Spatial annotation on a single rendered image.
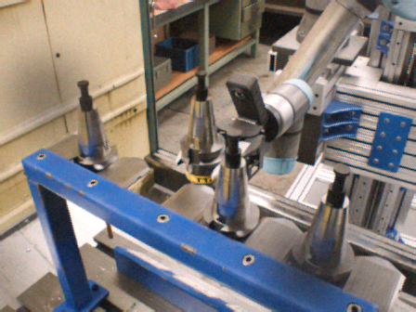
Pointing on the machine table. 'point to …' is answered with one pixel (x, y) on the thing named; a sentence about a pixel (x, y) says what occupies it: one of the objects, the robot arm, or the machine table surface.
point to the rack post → (65, 252)
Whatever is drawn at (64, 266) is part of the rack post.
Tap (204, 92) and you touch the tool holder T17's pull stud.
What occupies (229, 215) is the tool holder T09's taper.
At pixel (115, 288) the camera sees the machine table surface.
